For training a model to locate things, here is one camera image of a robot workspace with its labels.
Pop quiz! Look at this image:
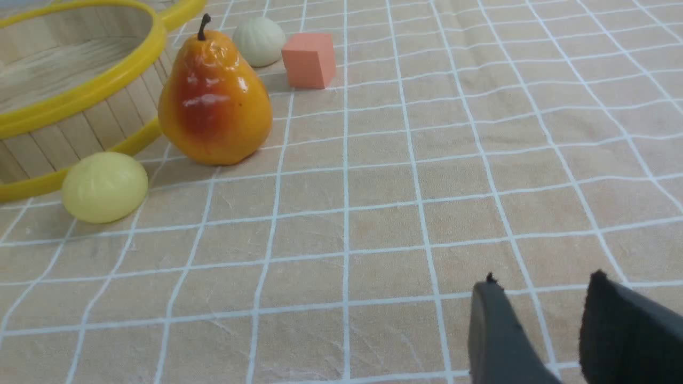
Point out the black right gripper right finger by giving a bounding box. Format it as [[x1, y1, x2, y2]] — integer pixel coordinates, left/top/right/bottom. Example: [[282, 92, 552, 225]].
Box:
[[579, 270, 682, 383]]

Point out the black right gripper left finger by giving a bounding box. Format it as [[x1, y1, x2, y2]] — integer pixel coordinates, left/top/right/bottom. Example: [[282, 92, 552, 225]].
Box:
[[468, 273, 561, 383]]

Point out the white bun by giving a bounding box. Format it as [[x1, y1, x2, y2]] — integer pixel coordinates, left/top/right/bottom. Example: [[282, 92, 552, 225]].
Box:
[[232, 17, 287, 68]]

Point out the yellow bun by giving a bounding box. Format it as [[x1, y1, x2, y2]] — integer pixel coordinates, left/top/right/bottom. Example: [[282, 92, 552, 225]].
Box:
[[61, 151, 149, 224]]

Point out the bamboo steamer tray yellow rim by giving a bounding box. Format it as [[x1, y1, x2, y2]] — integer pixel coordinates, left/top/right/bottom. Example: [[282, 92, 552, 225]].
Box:
[[1, 1, 207, 202]]

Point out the orange checkered tablecloth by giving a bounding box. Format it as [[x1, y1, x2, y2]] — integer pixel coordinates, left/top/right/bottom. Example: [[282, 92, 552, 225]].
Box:
[[2, 1, 681, 383]]

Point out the orange foam cube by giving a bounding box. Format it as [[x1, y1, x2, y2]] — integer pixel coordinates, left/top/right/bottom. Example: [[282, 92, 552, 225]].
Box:
[[281, 33, 336, 90]]

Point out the orange yellow toy pear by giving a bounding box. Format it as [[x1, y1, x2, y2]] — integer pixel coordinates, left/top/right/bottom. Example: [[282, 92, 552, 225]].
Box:
[[157, 14, 273, 166]]

